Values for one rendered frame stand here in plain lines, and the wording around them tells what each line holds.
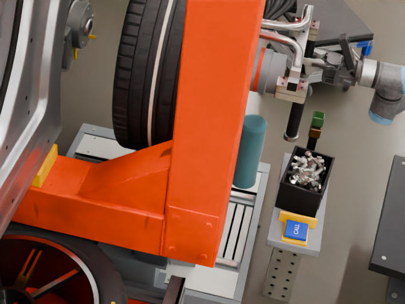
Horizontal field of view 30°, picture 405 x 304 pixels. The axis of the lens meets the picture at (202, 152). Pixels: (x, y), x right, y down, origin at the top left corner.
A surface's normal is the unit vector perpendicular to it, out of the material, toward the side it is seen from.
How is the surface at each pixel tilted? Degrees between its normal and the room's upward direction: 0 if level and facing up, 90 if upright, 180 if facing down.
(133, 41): 54
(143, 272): 90
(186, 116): 90
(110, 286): 0
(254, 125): 0
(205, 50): 90
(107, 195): 90
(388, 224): 0
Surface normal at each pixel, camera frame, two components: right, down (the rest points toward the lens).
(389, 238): 0.11, -0.73
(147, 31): -0.08, -0.02
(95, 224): -0.21, 0.64
